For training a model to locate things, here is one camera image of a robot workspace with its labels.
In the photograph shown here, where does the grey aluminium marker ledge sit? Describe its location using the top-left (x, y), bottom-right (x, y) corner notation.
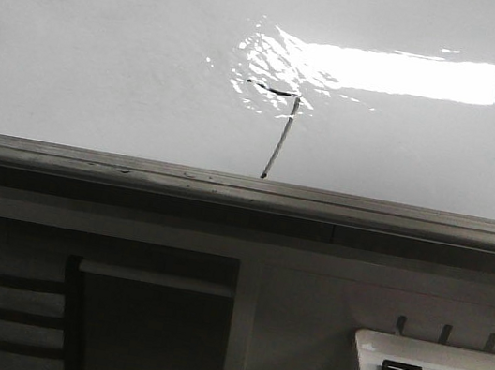
top-left (0, 134), bottom-right (495, 253)

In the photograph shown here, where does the white whiteboard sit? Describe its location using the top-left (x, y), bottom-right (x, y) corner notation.
top-left (0, 0), bottom-right (495, 220)

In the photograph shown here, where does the dark chair backrest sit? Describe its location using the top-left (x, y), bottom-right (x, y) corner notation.
top-left (0, 255), bottom-right (85, 370)

